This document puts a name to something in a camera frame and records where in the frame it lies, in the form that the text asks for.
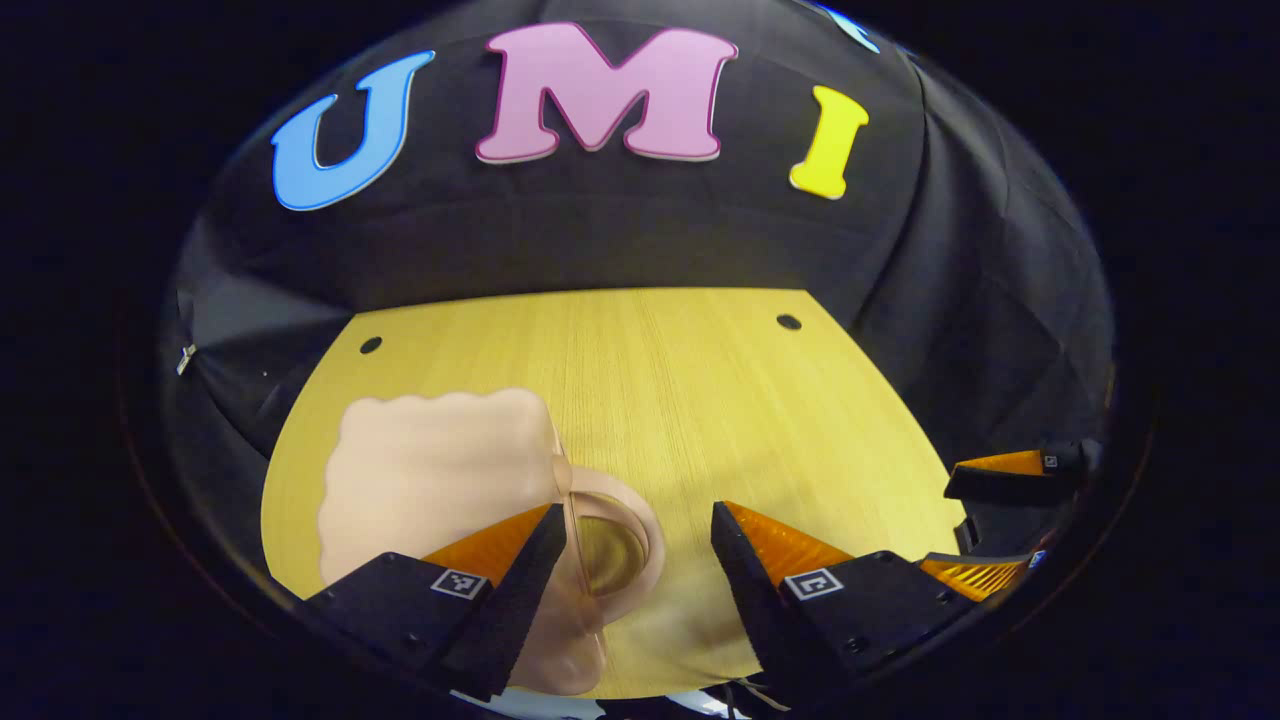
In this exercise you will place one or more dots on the pink suitcase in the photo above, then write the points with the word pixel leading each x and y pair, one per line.
pixel 430 470

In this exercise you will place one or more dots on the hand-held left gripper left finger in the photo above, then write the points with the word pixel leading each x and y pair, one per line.
pixel 520 600

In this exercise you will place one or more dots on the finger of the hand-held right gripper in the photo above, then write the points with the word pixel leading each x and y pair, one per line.
pixel 1000 485
pixel 980 575

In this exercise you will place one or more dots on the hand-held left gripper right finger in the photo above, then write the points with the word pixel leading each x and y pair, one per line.
pixel 750 600

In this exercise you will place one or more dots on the silver metal clip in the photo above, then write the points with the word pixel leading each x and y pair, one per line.
pixel 186 358

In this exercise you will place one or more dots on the black table bracket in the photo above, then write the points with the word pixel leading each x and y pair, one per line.
pixel 966 533

